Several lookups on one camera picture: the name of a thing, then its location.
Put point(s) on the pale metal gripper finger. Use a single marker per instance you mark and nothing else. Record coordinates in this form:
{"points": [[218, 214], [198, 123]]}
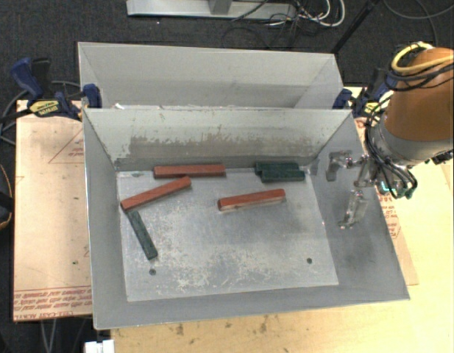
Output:
{"points": [[336, 162], [353, 210]]}

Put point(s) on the dark green flat block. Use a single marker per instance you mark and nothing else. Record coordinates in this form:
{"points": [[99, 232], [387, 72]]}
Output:
{"points": [[142, 235], [276, 167], [283, 177]]}

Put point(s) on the red-brown flat block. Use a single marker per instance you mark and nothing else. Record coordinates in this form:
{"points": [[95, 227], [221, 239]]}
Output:
{"points": [[251, 199], [156, 193], [190, 171]]}

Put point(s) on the grey metal bin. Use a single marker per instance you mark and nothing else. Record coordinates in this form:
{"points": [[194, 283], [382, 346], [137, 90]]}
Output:
{"points": [[226, 241]]}

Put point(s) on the brown cardboard board, red print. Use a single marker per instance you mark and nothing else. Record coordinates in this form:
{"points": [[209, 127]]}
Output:
{"points": [[50, 204]]}

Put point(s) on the black cylinder on white bracket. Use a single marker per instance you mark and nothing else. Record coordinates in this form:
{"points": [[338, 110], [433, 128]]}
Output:
{"points": [[443, 158]]}

